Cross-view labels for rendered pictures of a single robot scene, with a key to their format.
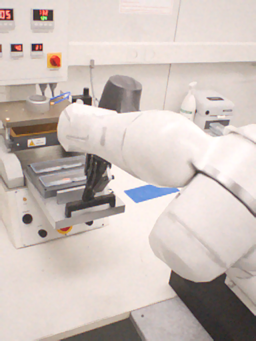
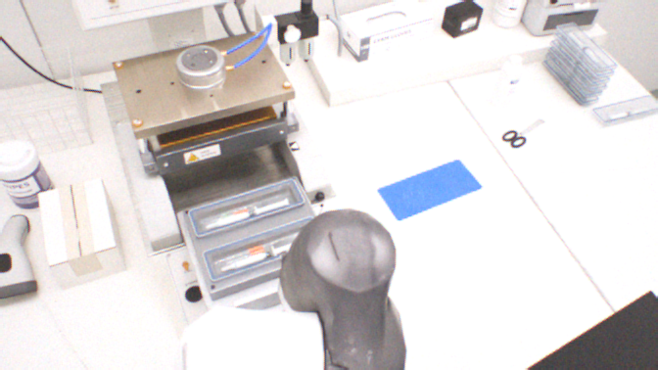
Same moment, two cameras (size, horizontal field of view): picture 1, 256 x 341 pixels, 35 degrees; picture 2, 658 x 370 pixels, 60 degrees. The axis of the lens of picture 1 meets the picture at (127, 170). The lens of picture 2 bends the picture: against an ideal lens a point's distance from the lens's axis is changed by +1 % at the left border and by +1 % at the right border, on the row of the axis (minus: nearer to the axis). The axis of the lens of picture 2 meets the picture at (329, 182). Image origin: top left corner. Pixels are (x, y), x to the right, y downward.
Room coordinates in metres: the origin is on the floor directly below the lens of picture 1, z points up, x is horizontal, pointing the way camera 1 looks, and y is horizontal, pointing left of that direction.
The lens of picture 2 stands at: (0.60, 0.02, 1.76)
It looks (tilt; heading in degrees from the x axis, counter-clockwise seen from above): 51 degrees down; 7
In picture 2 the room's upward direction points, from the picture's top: 4 degrees clockwise
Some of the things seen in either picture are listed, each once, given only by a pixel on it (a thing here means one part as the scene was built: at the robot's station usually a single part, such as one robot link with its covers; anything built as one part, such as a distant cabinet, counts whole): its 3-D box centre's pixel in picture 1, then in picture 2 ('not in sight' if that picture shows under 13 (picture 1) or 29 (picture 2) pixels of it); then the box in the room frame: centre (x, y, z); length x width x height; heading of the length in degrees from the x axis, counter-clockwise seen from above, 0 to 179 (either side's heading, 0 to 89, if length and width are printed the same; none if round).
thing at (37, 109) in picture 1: (40, 111); (211, 73); (1.35, 0.33, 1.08); 0.31 x 0.24 x 0.13; 123
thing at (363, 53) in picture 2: not in sight; (385, 27); (1.91, 0.05, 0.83); 0.23 x 0.12 x 0.07; 127
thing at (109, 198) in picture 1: (91, 204); not in sight; (0.94, 0.09, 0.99); 0.15 x 0.02 x 0.04; 123
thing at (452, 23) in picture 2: not in sight; (461, 18); (2.01, -0.15, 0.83); 0.09 x 0.06 x 0.07; 131
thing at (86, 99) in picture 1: (80, 106); (296, 35); (1.54, 0.22, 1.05); 0.15 x 0.05 x 0.15; 123
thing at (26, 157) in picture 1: (35, 150); (211, 136); (1.34, 0.35, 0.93); 0.46 x 0.35 x 0.01; 33
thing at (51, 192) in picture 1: (65, 175); (257, 233); (1.10, 0.19, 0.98); 0.20 x 0.17 x 0.03; 123
